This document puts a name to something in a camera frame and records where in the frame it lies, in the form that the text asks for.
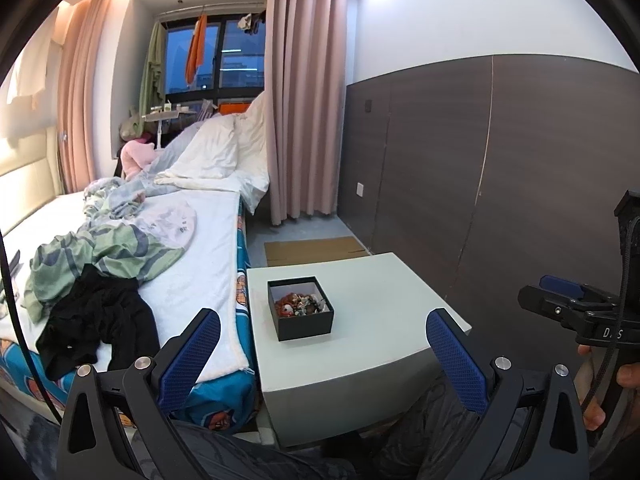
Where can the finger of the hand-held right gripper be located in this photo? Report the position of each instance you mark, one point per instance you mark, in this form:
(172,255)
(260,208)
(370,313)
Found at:
(555,305)
(565,286)

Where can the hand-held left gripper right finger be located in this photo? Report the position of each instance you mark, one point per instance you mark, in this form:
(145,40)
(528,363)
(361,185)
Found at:
(455,360)

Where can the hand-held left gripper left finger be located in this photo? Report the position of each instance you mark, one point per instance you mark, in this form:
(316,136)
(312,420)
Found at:
(195,360)

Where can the black jewelry box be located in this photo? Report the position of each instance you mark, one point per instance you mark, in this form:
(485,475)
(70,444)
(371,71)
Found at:
(305,325)

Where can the person's right hand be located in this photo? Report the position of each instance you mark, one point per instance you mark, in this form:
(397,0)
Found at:
(630,376)

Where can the bed with white sheet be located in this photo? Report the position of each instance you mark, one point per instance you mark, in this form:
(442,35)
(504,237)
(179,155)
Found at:
(227,400)

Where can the black clothing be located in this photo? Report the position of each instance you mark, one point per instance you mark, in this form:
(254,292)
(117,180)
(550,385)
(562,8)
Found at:
(95,325)

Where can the white bedside table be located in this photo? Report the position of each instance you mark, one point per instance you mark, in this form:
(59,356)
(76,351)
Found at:
(360,310)

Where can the green patterned blanket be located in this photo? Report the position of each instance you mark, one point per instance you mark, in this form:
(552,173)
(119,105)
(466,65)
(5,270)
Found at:
(120,255)

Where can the white printed garment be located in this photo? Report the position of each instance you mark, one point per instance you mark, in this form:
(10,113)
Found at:
(170,225)

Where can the person's dark trouser legs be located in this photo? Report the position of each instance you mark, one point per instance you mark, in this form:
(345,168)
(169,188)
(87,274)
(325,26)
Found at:
(300,455)

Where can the flat brown cardboard sheet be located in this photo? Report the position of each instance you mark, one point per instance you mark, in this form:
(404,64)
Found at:
(315,251)

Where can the light blue crumpled blanket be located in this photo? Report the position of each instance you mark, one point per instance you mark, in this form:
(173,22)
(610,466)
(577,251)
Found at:
(112,197)

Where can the large white pillow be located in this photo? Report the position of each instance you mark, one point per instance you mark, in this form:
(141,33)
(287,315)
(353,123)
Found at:
(205,152)

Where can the pink plush toy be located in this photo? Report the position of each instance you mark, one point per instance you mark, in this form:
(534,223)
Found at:
(136,157)

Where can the green plush toy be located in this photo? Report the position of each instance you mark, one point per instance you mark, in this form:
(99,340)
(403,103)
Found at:
(131,125)

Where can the beige bed headboard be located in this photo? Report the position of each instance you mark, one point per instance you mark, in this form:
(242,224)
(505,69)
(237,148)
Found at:
(25,185)

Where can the small white side table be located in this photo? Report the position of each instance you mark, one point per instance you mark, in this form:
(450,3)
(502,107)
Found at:
(165,115)

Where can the orange box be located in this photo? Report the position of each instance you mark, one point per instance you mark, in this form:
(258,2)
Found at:
(235,108)

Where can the pink curtain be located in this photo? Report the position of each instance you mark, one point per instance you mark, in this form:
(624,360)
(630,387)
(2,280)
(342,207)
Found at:
(85,90)
(307,90)

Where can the green hanging garment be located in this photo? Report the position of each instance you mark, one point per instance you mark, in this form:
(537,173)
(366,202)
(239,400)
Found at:
(152,70)

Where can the dark window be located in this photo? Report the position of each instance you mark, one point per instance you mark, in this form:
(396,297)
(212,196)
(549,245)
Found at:
(235,60)

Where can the orange hanging garment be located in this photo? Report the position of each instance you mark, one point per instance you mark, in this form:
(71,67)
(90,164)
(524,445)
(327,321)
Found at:
(196,50)

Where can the white wall switch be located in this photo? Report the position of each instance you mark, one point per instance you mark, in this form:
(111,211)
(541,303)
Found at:
(359,190)

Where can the dark wall switch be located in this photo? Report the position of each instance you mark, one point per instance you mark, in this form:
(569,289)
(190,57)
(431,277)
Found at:
(368,106)

